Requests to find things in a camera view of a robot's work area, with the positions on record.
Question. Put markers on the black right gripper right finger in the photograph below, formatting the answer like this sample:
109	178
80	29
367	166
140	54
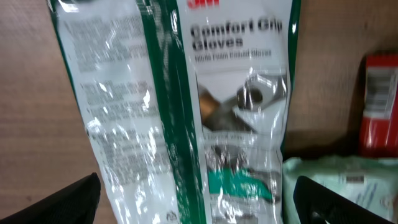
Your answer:
315	203

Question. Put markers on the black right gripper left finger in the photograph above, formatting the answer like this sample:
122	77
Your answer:
74	204

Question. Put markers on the teal white small packet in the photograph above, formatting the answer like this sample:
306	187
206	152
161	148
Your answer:
369	183

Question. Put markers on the red white small packet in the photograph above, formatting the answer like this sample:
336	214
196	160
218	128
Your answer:
378	133

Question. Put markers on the green 3M gloves package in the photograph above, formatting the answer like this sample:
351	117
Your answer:
185	103

